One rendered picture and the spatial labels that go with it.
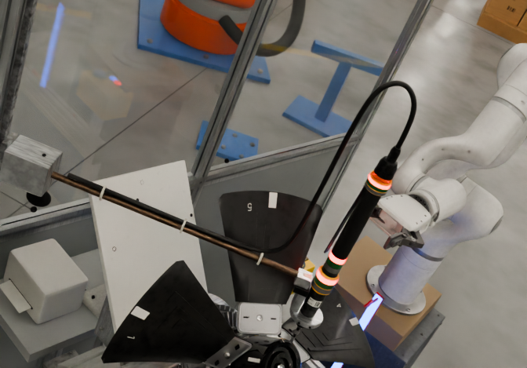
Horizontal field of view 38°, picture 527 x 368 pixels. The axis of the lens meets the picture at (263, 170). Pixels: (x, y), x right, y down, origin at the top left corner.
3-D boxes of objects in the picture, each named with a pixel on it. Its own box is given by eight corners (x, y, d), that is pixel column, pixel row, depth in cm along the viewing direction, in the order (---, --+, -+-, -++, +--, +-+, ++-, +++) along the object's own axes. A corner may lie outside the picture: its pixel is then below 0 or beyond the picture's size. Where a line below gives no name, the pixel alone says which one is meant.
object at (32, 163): (-10, 180, 148) (-2, 145, 144) (7, 162, 154) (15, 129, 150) (41, 200, 148) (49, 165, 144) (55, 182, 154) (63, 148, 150)
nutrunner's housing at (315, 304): (290, 326, 156) (387, 148, 132) (293, 314, 159) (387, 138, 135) (308, 333, 156) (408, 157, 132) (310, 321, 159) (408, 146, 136)
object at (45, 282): (-11, 284, 189) (-4, 252, 183) (45, 266, 201) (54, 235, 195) (24, 331, 181) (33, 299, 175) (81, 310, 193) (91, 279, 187)
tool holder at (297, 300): (278, 317, 153) (296, 282, 148) (282, 295, 159) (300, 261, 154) (319, 333, 153) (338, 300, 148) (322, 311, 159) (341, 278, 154)
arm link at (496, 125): (463, 76, 173) (381, 181, 172) (524, 111, 165) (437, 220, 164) (469, 92, 181) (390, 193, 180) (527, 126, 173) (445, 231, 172)
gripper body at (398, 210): (427, 238, 164) (399, 251, 156) (392, 208, 169) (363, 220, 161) (443, 211, 160) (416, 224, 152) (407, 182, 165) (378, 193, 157)
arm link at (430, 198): (429, 235, 166) (422, 238, 164) (399, 210, 170) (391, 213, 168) (447, 206, 162) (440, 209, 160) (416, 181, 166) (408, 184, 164)
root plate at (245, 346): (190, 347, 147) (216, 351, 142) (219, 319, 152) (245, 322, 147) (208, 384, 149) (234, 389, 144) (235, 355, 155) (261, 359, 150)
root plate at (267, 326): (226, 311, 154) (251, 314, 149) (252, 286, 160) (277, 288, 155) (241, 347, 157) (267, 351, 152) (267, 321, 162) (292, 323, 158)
